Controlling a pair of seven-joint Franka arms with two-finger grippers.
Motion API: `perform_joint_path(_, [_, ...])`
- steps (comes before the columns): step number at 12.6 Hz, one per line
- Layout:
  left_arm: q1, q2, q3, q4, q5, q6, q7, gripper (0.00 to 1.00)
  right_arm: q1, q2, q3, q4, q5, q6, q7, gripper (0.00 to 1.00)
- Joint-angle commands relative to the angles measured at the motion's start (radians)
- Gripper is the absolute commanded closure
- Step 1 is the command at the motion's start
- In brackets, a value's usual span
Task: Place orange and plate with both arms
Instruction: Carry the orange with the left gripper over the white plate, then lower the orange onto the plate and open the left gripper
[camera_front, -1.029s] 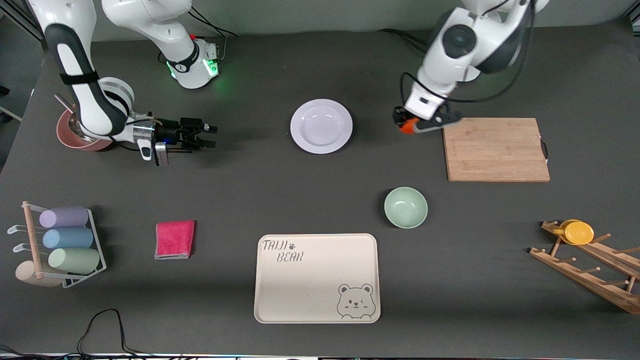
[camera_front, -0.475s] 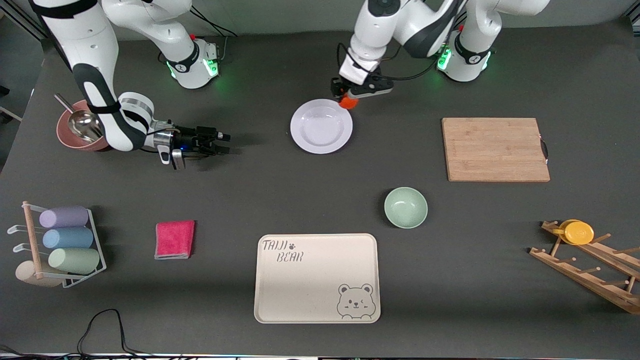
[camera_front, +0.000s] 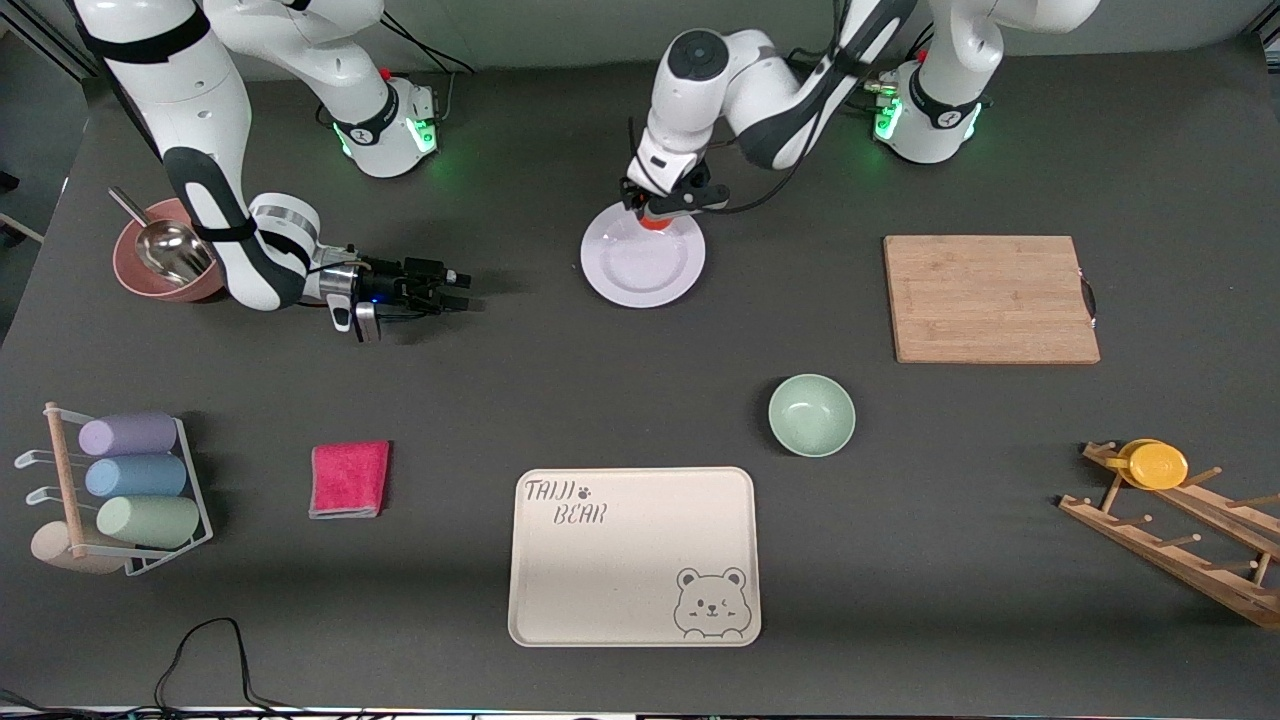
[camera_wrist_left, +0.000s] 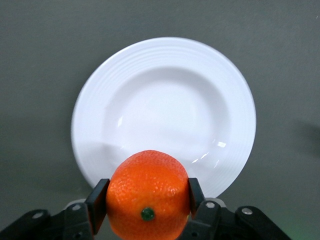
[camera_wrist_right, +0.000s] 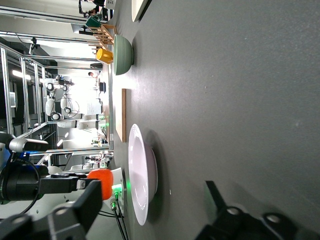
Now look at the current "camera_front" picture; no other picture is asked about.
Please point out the green cup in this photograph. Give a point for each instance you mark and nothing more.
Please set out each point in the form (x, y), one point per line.
(148, 521)

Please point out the wooden cutting board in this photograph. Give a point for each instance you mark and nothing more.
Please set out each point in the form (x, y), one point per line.
(980, 300)

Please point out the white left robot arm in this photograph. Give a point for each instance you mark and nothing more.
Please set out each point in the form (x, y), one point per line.
(770, 100)

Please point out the pale green bowl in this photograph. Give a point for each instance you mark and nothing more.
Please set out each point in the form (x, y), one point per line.
(811, 415)

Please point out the purple cup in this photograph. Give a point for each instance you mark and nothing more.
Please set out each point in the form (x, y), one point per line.
(128, 434)

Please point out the orange mandarin fruit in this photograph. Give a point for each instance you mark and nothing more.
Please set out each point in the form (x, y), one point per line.
(655, 225)

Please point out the pink folded cloth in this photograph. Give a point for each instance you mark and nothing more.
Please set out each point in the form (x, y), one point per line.
(349, 480)

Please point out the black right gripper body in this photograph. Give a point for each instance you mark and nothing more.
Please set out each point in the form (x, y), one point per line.
(388, 281)

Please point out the beige bear print tray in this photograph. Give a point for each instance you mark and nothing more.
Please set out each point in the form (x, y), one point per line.
(620, 570)

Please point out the pale lavender round plate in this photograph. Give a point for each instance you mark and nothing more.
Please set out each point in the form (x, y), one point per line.
(642, 265)

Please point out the pink bowl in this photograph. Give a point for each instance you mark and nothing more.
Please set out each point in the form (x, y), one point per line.
(140, 280)

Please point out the beige cup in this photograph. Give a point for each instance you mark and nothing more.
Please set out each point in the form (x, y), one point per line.
(55, 550)

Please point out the black frame bar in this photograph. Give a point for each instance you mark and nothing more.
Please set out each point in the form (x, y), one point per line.
(40, 40)

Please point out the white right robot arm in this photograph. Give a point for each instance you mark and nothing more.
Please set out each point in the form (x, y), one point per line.
(190, 120)

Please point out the wooden peg dish rack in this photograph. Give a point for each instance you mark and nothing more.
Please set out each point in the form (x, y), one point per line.
(1180, 560)

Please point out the metal scoop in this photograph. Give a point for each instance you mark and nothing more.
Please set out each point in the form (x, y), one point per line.
(170, 250)

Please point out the yellow cup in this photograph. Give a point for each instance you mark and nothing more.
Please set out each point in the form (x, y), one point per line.
(1158, 466)

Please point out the blue cup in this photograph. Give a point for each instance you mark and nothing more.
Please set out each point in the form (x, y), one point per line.
(135, 476)

